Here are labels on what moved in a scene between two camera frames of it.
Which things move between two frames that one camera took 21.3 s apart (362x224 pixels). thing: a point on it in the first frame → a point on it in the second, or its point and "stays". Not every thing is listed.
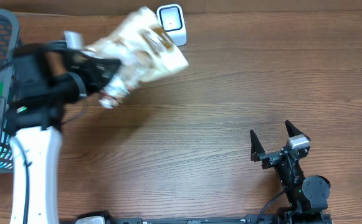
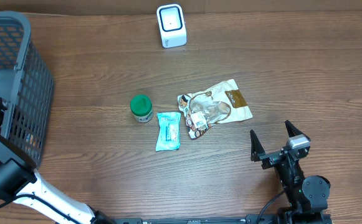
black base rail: [247, 219] stays
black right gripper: [271, 158] stays
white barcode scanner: [172, 20] stays
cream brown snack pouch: [144, 51] → [220, 104]
